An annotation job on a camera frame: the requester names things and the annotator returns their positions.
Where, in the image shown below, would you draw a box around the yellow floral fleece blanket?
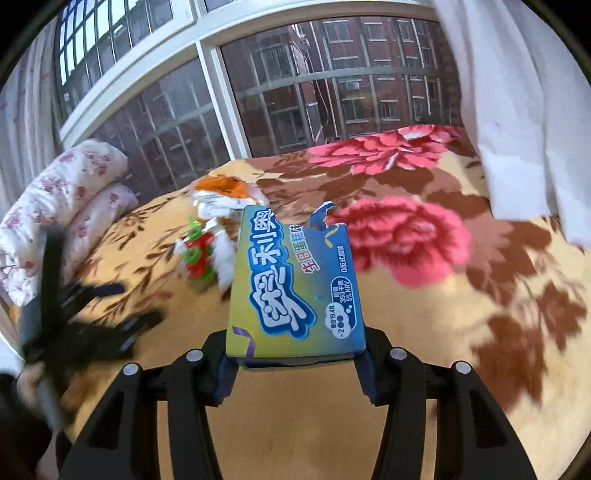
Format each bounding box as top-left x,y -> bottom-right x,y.
77,126 -> 590,479

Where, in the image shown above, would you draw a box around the white window frame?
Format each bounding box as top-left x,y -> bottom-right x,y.
59,1 -> 437,160

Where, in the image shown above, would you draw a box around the white orange plastic bag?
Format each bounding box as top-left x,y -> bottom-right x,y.
189,175 -> 270,221

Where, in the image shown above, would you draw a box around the blue Oreo box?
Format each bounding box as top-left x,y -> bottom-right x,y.
225,202 -> 366,368

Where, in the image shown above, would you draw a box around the folded white floral quilt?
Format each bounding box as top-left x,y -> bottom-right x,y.
1,139 -> 138,307

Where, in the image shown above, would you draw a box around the red green bottle caps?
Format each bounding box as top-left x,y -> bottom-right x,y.
182,218 -> 215,283

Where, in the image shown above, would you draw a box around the person's left hand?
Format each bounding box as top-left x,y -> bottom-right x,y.
16,362 -> 45,412

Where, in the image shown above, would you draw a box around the white curtain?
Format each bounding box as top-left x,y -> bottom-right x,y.
435,1 -> 590,247

